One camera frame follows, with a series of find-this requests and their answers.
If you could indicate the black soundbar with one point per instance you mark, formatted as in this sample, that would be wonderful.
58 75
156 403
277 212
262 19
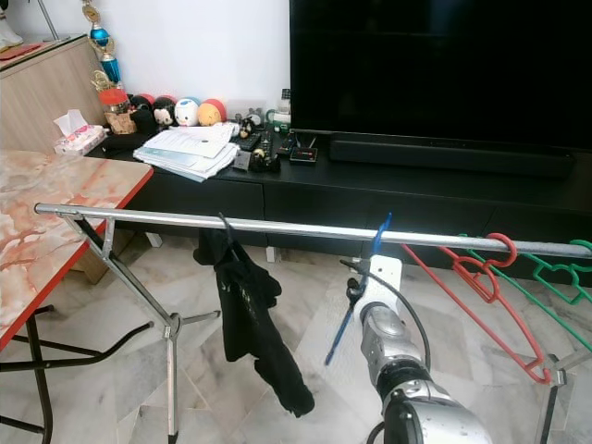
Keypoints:
453 157

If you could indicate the white green bottle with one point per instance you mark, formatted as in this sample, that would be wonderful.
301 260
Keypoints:
280 108

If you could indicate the black white mouse plush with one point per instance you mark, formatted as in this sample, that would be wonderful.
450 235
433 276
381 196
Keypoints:
163 112

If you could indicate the silver metal clothes rack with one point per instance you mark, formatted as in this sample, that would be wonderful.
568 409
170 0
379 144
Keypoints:
287 228

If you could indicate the white porcelain figurine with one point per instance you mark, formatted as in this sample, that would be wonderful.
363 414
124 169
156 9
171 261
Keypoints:
9 28

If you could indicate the blue plastic hanger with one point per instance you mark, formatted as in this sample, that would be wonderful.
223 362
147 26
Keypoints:
341 333

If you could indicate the black shirt with small logo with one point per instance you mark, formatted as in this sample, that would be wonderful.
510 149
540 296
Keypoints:
250 314

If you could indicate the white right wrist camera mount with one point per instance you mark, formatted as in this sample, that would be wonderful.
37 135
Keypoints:
384 277

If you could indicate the light wooden sideboard cabinet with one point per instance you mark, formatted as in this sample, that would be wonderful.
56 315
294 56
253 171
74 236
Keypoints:
46 97

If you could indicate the red plastic hanger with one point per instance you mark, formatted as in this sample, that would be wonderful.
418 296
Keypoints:
541 375

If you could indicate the black red mouse plush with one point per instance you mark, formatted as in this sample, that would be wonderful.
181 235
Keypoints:
141 114

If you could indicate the black small router box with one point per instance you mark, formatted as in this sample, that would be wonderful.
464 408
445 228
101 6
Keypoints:
303 151

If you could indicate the black folding table legs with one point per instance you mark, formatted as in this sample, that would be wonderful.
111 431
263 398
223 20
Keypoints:
40 388

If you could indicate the red flat tray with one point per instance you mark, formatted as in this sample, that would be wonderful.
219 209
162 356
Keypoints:
20 51

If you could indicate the red lid glass jar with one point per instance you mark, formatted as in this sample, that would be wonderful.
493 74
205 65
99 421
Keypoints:
113 106

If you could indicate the black television console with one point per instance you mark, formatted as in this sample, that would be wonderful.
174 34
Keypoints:
379 199

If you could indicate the stack of white papers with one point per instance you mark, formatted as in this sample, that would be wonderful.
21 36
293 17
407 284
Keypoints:
185 146

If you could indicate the black flat television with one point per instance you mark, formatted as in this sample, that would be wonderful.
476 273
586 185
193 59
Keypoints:
435 74

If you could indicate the pink tissue box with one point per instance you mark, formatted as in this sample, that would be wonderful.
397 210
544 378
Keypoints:
79 141

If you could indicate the gold blue trophy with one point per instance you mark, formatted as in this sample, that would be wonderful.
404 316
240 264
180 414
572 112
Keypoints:
99 37

